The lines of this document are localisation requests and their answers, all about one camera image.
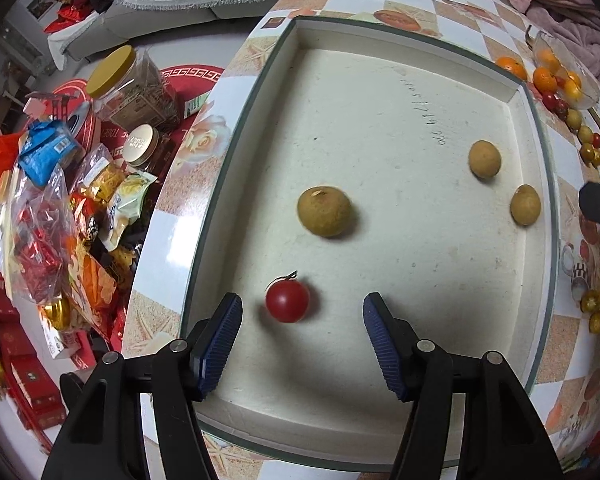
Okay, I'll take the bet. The brown longan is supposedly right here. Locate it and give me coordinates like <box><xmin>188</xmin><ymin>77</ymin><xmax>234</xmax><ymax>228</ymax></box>
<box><xmin>509</xmin><ymin>184</ymin><xmax>542</xmax><ymax>226</ymax></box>

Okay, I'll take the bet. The dark red stemmed tomato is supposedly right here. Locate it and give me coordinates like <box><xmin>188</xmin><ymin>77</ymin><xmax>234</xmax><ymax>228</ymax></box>
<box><xmin>264</xmin><ymin>271</ymin><xmax>311</xmax><ymax>323</ymax></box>

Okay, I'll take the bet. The small brown longan fruit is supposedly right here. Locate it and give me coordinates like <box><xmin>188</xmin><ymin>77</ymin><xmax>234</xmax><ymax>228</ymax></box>
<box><xmin>297</xmin><ymin>185</ymin><xmax>353</xmax><ymax>237</ymax></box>

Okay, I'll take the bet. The smaller orange tangerine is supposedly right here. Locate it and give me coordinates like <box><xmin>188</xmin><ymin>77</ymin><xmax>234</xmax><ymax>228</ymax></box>
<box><xmin>532</xmin><ymin>66</ymin><xmax>558</xmax><ymax>96</ymax></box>

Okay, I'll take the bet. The clear glass fruit bowl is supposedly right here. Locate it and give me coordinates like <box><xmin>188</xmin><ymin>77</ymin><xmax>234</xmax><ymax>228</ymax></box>
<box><xmin>526</xmin><ymin>30</ymin><xmax>600</xmax><ymax>110</ymax></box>

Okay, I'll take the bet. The patterned plastic tablecloth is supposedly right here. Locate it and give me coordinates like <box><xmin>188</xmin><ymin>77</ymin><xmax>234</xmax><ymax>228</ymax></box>
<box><xmin>123</xmin><ymin>0</ymin><xmax>600</xmax><ymax>479</ymax></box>

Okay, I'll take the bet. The large orange tangerine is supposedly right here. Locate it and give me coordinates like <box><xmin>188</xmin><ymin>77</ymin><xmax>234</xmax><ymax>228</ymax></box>
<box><xmin>495</xmin><ymin>56</ymin><xmax>528</xmax><ymax>81</ymax></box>

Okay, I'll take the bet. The white shallow tray box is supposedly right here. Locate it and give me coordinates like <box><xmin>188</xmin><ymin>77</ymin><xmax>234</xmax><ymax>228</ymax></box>
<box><xmin>186</xmin><ymin>18</ymin><xmax>558</xmax><ymax>468</ymax></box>

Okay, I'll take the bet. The gold-lid glass jar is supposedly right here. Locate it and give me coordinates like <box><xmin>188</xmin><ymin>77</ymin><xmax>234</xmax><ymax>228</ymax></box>
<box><xmin>122</xmin><ymin>124</ymin><xmax>176</xmax><ymax>180</ymax></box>

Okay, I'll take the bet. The blue snack packet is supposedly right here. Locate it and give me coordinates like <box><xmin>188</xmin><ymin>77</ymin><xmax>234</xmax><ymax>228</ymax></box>
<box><xmin>18</xmin><ymin>119</ymin><xmax>85</xmax><ymax>188</ymax></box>

